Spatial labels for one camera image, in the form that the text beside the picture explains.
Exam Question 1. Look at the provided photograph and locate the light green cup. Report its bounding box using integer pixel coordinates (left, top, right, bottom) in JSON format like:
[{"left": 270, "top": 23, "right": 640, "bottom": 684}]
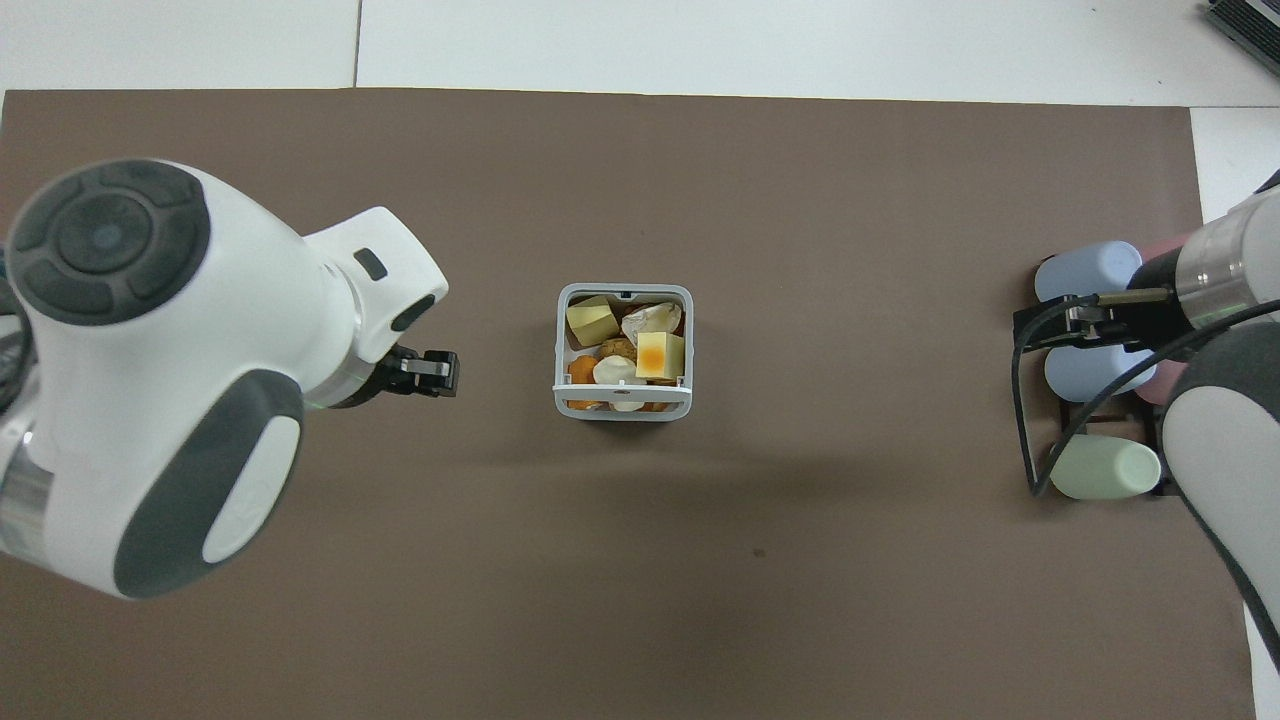
[{"left": 1049, "top": 434, "right": 1163, "bottom": 501}]

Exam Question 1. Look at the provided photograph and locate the black cup rack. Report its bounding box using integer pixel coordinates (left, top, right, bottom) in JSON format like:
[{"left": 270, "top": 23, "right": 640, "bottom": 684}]
[{"left": 1038, "top": 298, "right": 1189, "bottom": 501}]

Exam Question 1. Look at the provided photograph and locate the pink cup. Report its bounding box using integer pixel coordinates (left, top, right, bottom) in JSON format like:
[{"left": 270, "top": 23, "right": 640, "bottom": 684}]
[{"left": 1134, "top": 358, "right": 1191, "bottom": 407}]

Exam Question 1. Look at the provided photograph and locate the pale yellow foam block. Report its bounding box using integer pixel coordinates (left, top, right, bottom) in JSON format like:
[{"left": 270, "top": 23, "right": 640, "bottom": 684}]
[{"left": 566, "top": 295, "right": 617, "bottom": 347}]

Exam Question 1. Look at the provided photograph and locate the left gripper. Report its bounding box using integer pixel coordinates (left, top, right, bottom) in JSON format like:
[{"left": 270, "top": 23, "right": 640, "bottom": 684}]
[{"left": 345, "top": 346, "right": 417, "bottom": 408}]

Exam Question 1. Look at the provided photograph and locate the dark grey device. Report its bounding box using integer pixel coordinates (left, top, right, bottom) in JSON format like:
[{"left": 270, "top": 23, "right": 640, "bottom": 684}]
[{"left": 1204, "top": 0, "right": 1280, "bottom": 53}]

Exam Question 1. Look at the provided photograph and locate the light blue cup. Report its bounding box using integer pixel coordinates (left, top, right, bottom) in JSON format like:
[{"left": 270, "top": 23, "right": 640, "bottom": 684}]
[
  {"left": 1044, "top": 343, "right": 1158, "bottom": 404},
  {"left": 1034, "top": 241, "right": 1144, "bottom": 304}
]

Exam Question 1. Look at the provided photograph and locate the yellow cube with orange spot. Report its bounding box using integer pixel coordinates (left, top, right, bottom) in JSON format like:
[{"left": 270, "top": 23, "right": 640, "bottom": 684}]
[{"left": 635, "top": 331, "right": 687, "bottom": 382}]

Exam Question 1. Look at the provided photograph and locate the grey white trash can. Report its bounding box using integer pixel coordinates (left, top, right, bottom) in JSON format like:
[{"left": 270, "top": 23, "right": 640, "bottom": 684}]
[{"left": 552, "top": 283, "right": 694, "bottom": 422}]

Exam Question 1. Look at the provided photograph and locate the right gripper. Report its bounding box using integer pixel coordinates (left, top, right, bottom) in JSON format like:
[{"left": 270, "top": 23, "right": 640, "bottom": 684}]
[{"left": 1096, "top": 250, "right": 1193, "bottom": 352}]

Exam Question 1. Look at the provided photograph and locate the black cable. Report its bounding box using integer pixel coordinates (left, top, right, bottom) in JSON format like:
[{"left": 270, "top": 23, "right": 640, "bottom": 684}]
[{"left": 1012, "top": 288, "right": 1280, "bottom": 499}]

